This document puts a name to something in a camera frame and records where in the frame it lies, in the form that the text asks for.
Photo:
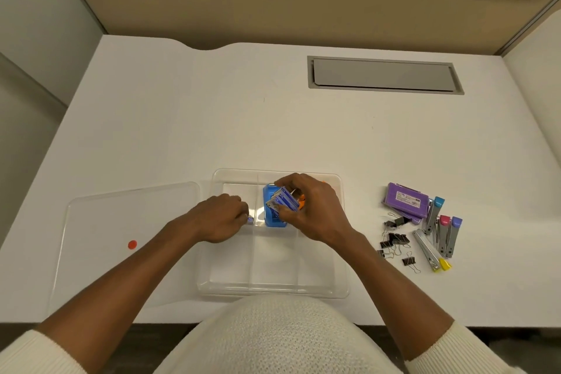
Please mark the person's left hand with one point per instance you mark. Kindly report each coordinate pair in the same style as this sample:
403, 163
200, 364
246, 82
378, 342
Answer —
214, 218

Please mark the person's right hand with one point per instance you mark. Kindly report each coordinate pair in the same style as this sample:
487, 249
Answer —
322, 216

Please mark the person's right thumb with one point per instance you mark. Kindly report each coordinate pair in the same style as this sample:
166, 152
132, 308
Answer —
290, 213

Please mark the person's left fingers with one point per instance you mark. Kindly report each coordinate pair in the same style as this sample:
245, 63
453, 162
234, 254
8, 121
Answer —
240, 213

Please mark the bundle of blue staple boxes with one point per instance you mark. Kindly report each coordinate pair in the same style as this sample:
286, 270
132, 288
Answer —
282, 199

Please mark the person's right forearm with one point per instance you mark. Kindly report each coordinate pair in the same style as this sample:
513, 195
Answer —
390, 290

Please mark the person's left forearm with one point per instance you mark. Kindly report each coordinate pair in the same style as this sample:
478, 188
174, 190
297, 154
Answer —
127, 281

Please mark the orange plastic item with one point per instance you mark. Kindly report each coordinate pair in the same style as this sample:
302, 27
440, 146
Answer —
302, 199

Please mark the blue plastic container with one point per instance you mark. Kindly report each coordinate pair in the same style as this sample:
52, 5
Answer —
271, 218

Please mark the clear plastic divided tray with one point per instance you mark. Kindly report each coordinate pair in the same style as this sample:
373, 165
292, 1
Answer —
271, 262

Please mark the purple staple box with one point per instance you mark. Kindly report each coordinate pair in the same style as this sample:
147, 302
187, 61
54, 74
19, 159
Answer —
407, 199
394, 213

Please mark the pile of black binder clips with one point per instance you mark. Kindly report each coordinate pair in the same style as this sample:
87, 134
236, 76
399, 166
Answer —
396, 238

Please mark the red round sticker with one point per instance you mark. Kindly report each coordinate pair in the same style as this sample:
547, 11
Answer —
132, 245

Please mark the white knit sweater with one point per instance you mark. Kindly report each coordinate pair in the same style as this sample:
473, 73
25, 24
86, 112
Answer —
276, 338

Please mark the clear plastic lid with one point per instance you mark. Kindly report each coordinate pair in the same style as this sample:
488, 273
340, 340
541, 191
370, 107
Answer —
101, 229

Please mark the stapler with yellow cap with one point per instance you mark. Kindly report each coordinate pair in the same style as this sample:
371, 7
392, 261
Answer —
427, 249

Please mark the stapler with teal cap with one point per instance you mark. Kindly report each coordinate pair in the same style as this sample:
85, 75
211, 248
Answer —
434, 213

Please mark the stapler with pink cap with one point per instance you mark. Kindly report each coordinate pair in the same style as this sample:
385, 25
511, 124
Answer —
443, 233

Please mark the stapler with purple cap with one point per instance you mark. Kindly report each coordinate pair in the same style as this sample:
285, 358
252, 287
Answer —
453, 235

